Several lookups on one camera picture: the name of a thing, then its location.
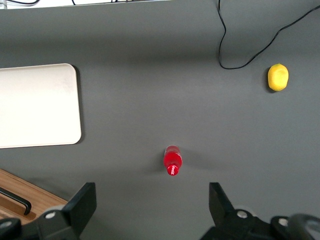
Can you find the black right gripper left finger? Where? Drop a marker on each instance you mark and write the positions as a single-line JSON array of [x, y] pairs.
[[75, 212]]

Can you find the yellow lemon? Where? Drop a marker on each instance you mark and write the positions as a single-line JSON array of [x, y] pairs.
[[278, 77]]

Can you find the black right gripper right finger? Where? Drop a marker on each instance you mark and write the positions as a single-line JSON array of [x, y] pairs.
[[225, 220]]

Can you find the wooden drawer cabinet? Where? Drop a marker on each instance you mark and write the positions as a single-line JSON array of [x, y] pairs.
[[53, 197]]

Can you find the wooden drawer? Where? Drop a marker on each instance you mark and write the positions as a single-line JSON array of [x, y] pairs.
[[37, 191]]

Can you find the beige plastic tray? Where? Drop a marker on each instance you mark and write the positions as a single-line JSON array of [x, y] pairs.
[[37, 105]]

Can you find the small red bottle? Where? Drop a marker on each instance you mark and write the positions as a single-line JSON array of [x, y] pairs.
[[172, 162]]

